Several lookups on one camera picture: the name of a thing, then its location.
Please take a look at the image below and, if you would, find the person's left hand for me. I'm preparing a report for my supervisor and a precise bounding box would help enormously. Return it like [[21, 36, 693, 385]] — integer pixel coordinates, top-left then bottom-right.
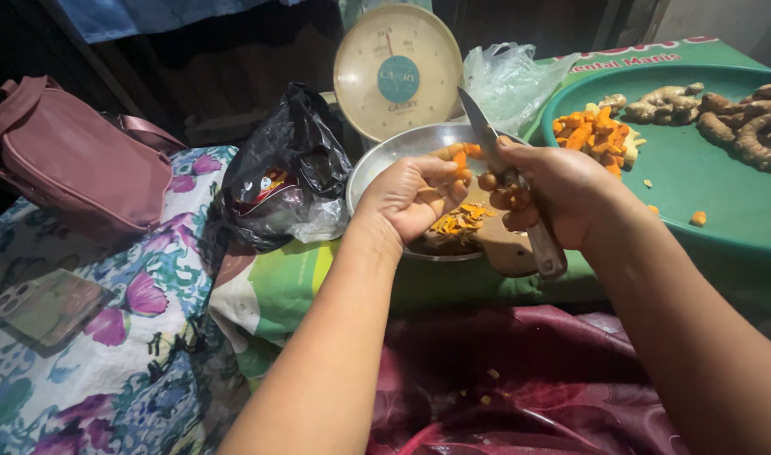
[[352, 155, 470, 252]]

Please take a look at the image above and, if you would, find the person's right hand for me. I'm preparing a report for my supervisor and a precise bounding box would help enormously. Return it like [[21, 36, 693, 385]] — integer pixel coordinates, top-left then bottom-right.
[[477, 136, 621, 251]]

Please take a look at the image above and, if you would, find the orange turmeric root piece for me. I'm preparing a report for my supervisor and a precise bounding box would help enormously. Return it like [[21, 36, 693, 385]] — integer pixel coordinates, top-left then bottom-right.
[[431, 143, 485, 185]]

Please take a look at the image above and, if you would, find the wooden-handled kitchen knife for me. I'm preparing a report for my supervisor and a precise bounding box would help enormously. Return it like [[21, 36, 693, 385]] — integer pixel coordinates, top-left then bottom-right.
[[457, 86, 568, 281]]

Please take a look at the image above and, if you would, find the round metal bowl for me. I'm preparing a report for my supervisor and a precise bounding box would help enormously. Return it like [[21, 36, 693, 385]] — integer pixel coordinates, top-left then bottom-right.
[[345, 123, 539, 263]]

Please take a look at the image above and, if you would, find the pile of peeled turmeric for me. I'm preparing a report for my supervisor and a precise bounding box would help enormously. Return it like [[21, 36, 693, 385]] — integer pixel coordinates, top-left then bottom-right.
[[552, 104, 647, 182]]

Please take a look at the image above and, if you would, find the heap of turmeric peelings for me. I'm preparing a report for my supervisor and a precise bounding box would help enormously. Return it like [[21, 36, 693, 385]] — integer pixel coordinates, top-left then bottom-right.
[[430, 202, 497, 245]]

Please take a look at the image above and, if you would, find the wooden cutting board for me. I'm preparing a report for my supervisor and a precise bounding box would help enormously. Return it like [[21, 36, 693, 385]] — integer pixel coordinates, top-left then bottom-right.
[[422, 180, 539, 279]]

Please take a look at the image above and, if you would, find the black plastic bag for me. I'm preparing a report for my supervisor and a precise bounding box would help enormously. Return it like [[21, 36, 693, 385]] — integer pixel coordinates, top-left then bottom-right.
[[216, 82, 355, 252]]

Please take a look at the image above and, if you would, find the clear plastic bag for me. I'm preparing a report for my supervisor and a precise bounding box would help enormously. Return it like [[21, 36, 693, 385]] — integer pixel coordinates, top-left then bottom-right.
[[461, 42, 581, 137]]

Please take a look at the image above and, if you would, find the cream dial kitchen scale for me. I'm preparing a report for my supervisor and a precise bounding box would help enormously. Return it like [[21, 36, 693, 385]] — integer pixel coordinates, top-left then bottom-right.
[[333, 3, 465, 144]]

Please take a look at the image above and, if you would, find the pale ginger root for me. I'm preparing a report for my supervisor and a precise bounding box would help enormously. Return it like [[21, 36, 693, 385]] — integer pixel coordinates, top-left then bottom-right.
[[623, 82, 706, 125]]

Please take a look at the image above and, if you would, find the round green plastic tray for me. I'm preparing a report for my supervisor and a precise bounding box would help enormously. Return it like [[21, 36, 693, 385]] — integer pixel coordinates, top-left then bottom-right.
[[540, 63, 771, 255]]

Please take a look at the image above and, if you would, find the green printed banner sheet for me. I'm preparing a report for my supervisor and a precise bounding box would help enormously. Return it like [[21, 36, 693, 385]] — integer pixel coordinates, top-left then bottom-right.
[[208, 36, 771, 386]]

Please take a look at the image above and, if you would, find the heap of brown rhizomes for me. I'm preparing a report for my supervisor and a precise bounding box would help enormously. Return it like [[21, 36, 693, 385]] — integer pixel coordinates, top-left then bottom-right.
[[697, 82, 771, 175]]

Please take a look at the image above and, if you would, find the person's maroon skirt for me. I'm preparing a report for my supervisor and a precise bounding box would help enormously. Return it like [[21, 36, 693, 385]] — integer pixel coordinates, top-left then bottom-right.
[[365, 305, 693, 455]]

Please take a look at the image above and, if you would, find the floral printed cloth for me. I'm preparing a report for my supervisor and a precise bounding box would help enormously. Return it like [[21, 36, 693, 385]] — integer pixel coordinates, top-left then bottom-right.
[[0, 145, 250, 455]]

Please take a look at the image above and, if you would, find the pink leather handbag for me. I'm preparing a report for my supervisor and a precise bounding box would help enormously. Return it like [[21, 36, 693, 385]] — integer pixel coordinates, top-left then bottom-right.
[[0, 75, 188, 245]]

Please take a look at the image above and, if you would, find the blue hanging cloth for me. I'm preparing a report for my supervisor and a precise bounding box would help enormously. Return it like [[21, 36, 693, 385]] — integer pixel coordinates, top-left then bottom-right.
[[55, 0, 301, 45]]

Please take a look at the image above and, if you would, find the smartphone in clear case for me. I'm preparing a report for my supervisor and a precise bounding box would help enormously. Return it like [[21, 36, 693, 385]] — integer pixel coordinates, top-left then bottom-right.
[[0, 268, 112, 356]]

